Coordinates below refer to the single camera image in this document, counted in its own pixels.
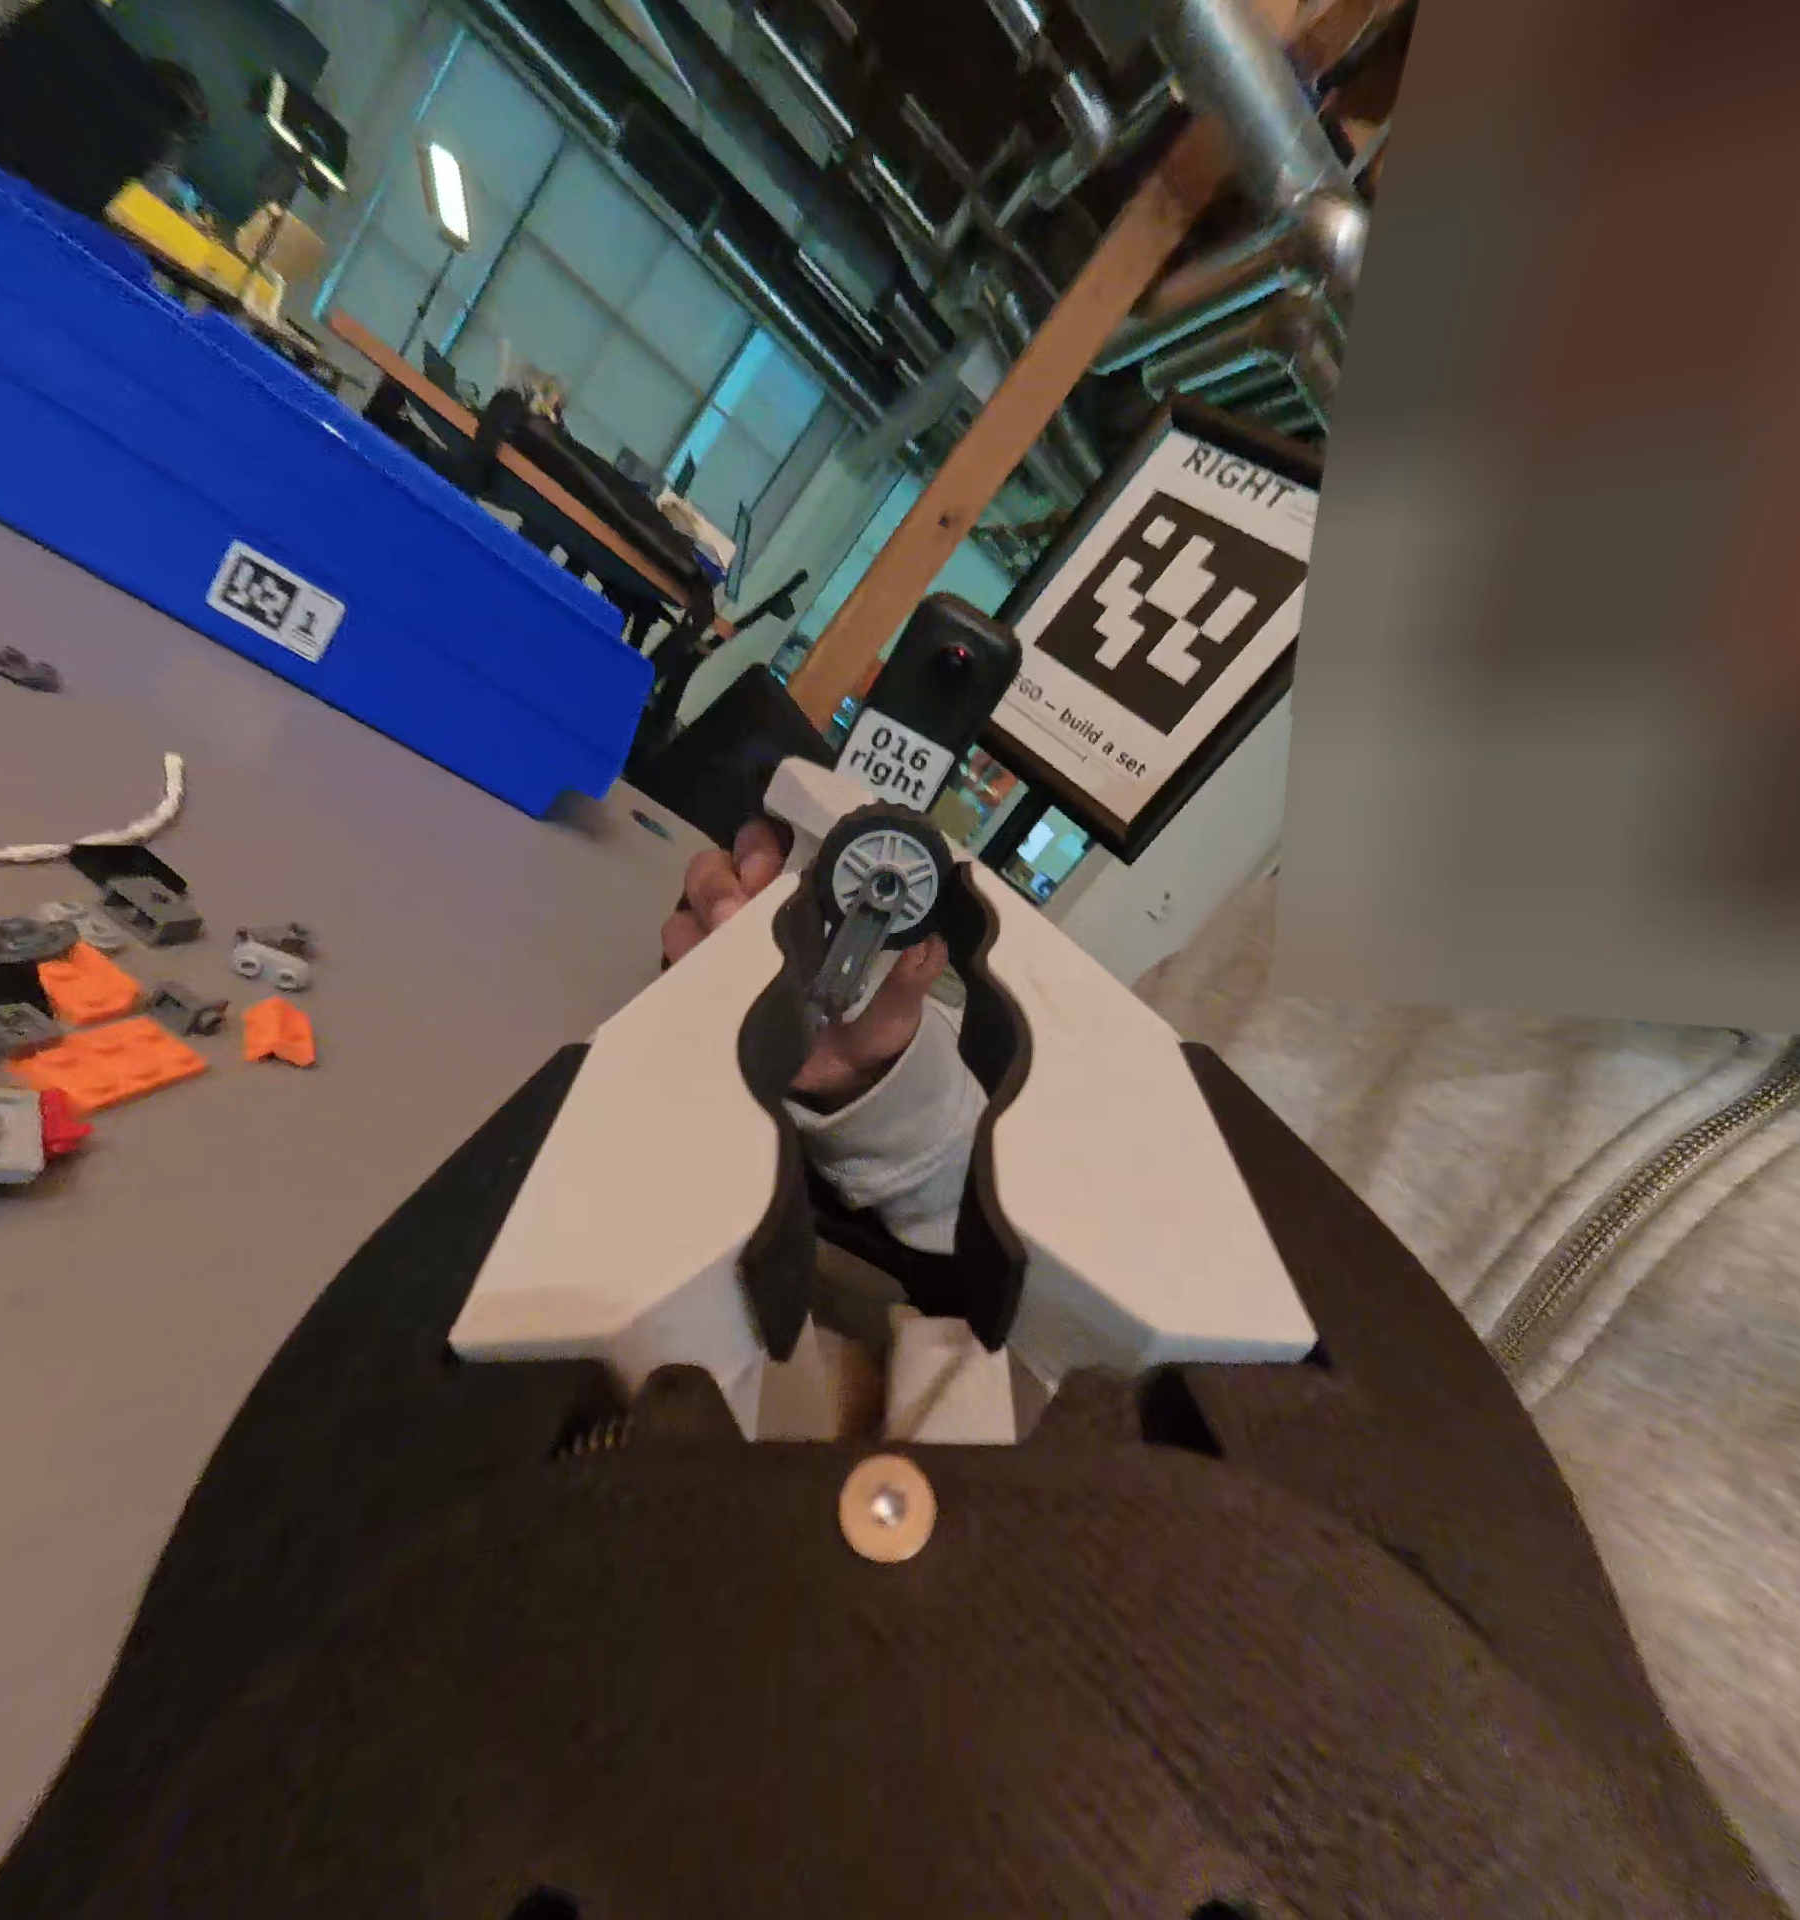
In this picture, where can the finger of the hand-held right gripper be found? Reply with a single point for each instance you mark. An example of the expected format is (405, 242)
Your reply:
(818, 795)
(985, 873)

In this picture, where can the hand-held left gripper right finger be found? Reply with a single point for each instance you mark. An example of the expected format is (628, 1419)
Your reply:
(1140, 1199)

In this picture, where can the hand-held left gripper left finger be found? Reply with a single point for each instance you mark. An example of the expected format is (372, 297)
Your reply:
(617, 1199)

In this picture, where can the black lego wheel grey hub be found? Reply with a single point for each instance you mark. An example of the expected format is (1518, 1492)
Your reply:
(887, 877)

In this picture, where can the dark grey lego axle connector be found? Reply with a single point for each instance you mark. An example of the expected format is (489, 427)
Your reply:
(849, 967)

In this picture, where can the person's right forearm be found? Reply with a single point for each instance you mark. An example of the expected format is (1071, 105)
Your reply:
(908, 1140)

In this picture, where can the small orange lego wedge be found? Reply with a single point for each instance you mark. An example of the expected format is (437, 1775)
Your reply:
(282, 1035)

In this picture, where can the light grey two-hole lego piece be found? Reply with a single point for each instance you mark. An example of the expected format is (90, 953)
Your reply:
(273, 960)

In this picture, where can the dark grey lego clip piece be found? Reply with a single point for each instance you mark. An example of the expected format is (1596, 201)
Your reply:
(278, 937)

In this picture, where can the small dark grey lego piece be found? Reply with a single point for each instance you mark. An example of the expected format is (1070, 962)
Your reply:
(187, 1008)

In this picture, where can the large orange lego plate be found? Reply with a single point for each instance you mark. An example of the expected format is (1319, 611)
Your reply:
(113, 1068)

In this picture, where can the dark grey lego brick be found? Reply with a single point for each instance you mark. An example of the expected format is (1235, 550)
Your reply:
(152, 911)

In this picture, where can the medium orange lego wedge plate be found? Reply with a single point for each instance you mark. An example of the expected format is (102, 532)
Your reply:
(89, 984)

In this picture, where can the black square lego plate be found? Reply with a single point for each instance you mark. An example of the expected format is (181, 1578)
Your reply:
(128, 866)

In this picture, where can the grey rounded lego plate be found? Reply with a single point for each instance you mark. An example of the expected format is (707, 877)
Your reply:
(84, 923)

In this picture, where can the small dark round lego piece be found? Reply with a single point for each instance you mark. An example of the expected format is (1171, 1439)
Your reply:
(23, 670)

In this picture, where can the person's right hand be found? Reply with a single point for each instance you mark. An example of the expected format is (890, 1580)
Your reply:
(720, 885)

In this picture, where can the black office chair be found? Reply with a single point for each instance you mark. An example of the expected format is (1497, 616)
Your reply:
(734, 751)

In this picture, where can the framed black white marker sign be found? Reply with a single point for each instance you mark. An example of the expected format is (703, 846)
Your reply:
(1157, 616)

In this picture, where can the slanted wooden beam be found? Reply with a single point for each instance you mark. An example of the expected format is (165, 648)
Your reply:
(1022, 405)

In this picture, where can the wooden desk with black gear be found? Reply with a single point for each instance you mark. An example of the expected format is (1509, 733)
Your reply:
(542, 467)

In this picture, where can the person's grey hoodie torso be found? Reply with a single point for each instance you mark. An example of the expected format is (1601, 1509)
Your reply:
(1665, 1352)

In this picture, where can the large blue plastic bin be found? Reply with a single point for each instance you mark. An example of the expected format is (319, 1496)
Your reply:
(314, 524)

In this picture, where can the silver ventilation ducts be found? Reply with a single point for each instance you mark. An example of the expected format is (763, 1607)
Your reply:
(1260, 122)

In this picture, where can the light panel on stand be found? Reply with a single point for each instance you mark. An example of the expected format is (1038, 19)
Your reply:
(445, 191)

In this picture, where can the yellow box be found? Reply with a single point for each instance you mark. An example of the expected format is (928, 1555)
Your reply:
(187, 239)

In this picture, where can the large black object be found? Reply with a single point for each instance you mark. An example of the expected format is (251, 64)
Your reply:
(62, 105)

